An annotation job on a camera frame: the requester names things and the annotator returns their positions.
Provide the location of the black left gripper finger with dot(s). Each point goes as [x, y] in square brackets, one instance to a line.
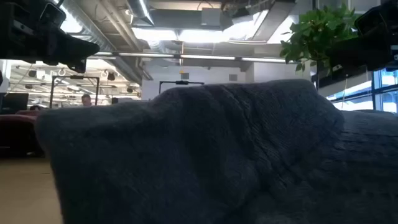
[77, 49]
[77, 66]

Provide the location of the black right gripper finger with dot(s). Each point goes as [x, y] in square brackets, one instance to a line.
[346, 51]

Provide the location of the red knit hat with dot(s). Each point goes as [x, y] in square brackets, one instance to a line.
[17, 132]

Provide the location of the grey knit hat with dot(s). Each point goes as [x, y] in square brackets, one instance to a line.
[199, 149]

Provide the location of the person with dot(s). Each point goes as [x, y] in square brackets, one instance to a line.
[86, 100]
[35, 107]

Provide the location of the green leafy plant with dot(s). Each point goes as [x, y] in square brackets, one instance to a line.
[314, 32]

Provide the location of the black computer monitor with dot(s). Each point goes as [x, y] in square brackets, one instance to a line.
[14, 102]

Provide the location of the long ceiling light tube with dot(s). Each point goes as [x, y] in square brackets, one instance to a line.
[192, 56]

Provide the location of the tall black metal frame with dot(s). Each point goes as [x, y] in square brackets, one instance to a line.
[74, 77]

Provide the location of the silver ceiling air duct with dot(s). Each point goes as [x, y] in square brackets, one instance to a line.
[93, 28]

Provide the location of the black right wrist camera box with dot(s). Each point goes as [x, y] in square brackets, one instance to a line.
[370, 20]

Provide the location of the low black metal frame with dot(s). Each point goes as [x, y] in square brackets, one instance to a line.
[182, 82]

